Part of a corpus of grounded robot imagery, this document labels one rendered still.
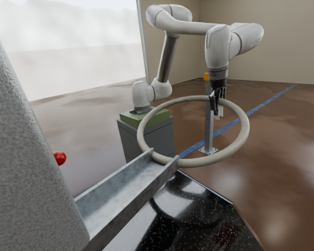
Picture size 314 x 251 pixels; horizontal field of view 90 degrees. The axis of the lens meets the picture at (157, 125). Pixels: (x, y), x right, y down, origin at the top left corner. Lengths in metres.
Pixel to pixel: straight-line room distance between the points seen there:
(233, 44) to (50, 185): 0.74
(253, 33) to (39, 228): 0.87
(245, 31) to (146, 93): 0.87
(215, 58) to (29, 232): 0.72
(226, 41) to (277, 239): 1.46
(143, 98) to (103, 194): 1.03
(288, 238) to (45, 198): 1.68
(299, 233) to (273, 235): 0.19
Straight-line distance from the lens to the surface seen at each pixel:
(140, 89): 1.39
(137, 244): 0.62
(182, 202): 0.68
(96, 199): 0.49
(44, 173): 0.20
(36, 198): 0.20
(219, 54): 0.74
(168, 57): 1.34
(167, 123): 1.46
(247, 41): 0.83
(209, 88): 2.02
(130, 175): 0.55
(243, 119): 0.73
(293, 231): 1.81
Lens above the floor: 1.36
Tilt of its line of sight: 25 degrees down
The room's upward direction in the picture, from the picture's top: 7 degrees counter-clockwise
